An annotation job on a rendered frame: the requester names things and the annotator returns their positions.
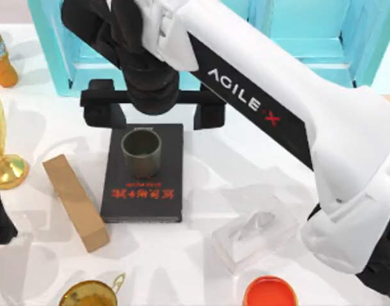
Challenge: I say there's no black book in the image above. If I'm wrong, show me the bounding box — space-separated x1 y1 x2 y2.
99 123 185 224

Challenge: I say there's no clear plastic box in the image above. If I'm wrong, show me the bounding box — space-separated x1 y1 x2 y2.
210 195 300 273

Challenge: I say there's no tan wooden block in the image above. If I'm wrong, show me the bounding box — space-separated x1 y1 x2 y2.
42 153 111 254

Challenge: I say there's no dark grey-green cup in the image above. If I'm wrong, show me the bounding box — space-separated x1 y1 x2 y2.
119 127 164 180

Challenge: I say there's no orange bottle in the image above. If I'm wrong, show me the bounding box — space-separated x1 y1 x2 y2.
0 26 19 89

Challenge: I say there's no gold trophy cup with handle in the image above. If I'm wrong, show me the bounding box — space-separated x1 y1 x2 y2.
58 272 127 306

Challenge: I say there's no light blue rack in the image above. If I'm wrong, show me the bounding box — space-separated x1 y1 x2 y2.
27 0 390 97

